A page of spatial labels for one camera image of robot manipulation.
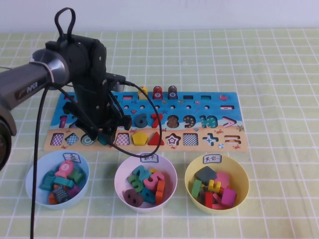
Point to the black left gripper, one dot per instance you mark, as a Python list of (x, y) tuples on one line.
[(92, 104)]

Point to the teal wooden heart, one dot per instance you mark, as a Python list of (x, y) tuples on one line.
[(101, 140)]

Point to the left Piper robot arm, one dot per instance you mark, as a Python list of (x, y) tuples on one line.
[(27, 77)]

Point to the paper label on blue bowl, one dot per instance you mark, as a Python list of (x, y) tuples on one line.
[(72, 158)]

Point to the light blue plastic bowl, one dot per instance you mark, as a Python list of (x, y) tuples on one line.
[(83, 174)]

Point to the paper label on pink bowl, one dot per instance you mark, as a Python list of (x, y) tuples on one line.
[(149, 159)]

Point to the colourful wooden puzzle board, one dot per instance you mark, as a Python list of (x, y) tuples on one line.
[(174, 112)]

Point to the pink plastic bowl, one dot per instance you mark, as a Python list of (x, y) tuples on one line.
[(170, 171)]

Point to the paper label on yellow bowl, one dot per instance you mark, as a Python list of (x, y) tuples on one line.
[(211, 159)]

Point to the green wooden shape piece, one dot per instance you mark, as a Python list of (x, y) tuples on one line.
[(196, 188)]

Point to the yellow wooden sign piece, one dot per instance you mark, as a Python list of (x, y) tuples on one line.
[(211, 185)]

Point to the coral red wooden sign piece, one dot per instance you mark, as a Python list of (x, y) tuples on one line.
[(216, 198)]

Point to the yellow plastic bowl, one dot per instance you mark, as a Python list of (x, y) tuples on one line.
[(239, 174)]

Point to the dark grey number six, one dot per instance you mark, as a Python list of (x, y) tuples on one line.
[(137, 122)]

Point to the yellow wooden pentagon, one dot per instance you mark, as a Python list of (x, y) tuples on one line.
[(140, 140)]

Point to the yellow fish peg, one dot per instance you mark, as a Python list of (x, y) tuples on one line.
[(143, 93)]

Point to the red number seven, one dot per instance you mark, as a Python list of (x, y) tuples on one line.
[(155, 122)]

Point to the red fish peg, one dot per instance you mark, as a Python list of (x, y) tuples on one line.
[(157, 94)]

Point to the red wooden triangle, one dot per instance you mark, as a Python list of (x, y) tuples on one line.
[(156, 141)]

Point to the green wooden fish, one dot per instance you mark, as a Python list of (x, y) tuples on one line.
[(76, 175)]

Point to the pink wooden fish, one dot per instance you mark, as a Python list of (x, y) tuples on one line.
[(64, 169)]

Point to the teal number two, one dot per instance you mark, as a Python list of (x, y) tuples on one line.
[(139, 171)]

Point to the teal plain wooden fish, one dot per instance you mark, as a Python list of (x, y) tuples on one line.
[(63, 181)]

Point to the brown fish peg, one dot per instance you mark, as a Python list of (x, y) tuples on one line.
[(172, 94)]

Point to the green number three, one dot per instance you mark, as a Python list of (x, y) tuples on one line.
[(135, 183)]

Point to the yellow number nine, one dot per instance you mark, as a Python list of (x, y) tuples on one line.
[(153, 171)]

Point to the purple wooden fish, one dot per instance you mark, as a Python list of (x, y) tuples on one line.
[(74, 191)]

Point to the pink number five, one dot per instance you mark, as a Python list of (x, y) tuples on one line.
[(153, 181)]

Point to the teal patterned wooden fish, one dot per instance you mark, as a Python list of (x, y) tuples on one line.
[(47, 181)]

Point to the grey wooden fish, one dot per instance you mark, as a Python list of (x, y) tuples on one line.
[(61, 194)]

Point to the brown number eight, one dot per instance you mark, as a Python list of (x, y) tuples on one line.
[(133, 198)]

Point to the teal number four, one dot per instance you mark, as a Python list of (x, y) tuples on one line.
[(149, 195)]

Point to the orange wooden fish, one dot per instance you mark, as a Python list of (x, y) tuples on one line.
[(52, 199)]

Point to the orange number one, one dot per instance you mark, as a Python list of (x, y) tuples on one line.
[(160, 191)]

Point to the dark teal wooden diamond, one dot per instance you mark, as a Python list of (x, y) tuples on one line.
[(205, 174)]

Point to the pink wooden trapezoid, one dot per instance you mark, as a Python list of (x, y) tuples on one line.
[(222, 179)]

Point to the magenta wooden square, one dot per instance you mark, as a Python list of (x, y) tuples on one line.
[(228, 196)]

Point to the green checked tablecloth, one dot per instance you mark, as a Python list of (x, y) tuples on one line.
[(274, 74)]

